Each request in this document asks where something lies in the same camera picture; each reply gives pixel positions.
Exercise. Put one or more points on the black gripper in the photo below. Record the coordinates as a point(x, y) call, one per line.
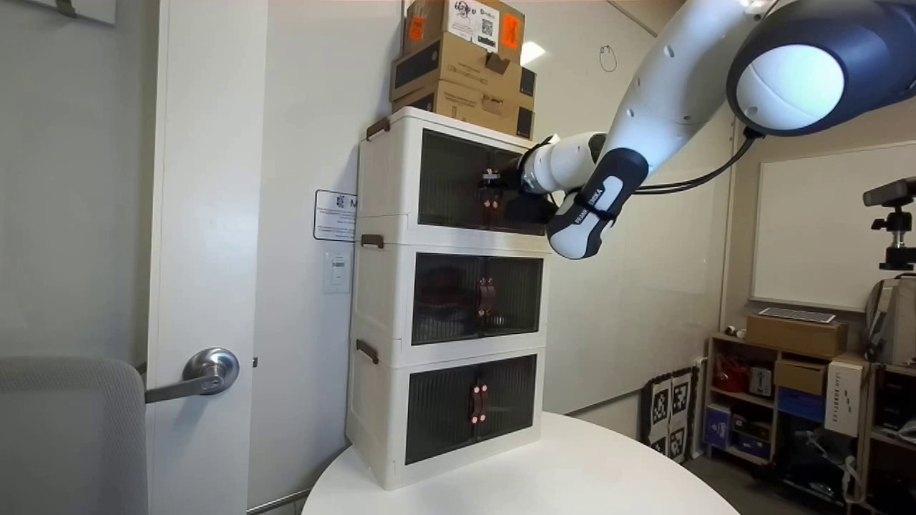
point(510, 179)

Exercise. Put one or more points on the dark translucent ribbed cabinet door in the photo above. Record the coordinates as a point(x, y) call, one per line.
point(507, 392)
point(517, 294)
point(447, 299)
point(447, 186)
point(442, 414)
point(522, 216)

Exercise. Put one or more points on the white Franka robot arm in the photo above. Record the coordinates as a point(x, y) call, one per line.
point(669, 86)

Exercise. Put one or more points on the white three-tier plastic cabinet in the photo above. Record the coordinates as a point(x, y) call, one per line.
point(389, 288)

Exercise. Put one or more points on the white cabinet panel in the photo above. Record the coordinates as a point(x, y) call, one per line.
point(204, 189)

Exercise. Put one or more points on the cardboard box with black print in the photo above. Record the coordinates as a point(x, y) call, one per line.
point(460, 80)

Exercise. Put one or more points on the cardboard box with orange stickers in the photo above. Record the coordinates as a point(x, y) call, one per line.
point(447, 25)

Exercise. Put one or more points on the black white calibration tag board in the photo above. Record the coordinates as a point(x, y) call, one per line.
point(672, 417)

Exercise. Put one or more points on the white whiteboard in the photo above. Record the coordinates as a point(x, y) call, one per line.
point(811, 239)

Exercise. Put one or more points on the wooden storage shelf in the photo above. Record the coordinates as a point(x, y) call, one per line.
point(739, 401)

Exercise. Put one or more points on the wide flat cardboard box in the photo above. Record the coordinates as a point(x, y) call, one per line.
point(797, 335)

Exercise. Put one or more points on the small brown cardboard box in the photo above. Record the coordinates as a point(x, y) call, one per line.
point(801, 375)

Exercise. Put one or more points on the blue storage box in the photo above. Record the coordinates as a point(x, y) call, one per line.
point(801, 407)

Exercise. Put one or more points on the white upright box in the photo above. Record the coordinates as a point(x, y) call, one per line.
point(849, 397)

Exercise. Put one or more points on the dark wooden side shelf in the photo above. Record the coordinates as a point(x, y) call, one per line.
point(891, 440)

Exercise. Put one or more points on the small wall sign plate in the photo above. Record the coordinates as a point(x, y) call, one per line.
point(333, 216)

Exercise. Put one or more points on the black camera on tripod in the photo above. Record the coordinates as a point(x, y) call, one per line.
point(895, 223)

